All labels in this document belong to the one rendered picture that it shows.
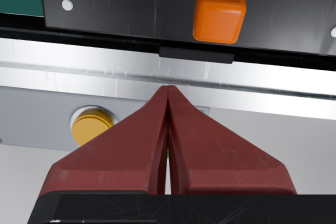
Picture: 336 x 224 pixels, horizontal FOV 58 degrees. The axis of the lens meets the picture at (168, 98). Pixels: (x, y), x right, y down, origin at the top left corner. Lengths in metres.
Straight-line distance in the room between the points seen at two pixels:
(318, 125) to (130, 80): 0.26
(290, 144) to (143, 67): 0.25
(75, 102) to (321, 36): 0.21
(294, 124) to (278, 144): 0.04
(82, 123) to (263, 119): 0.23
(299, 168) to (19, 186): 0.42
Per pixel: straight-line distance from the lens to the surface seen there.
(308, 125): 0.43
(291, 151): 0.45
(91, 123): 0.28
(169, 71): 0.26
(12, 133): 0.34
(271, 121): 0.41
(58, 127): 0.31
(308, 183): 0.50
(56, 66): 0.29
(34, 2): 0.28
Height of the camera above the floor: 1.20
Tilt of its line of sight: 62 degrees down
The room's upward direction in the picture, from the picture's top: 173 degrees counter-clockwise
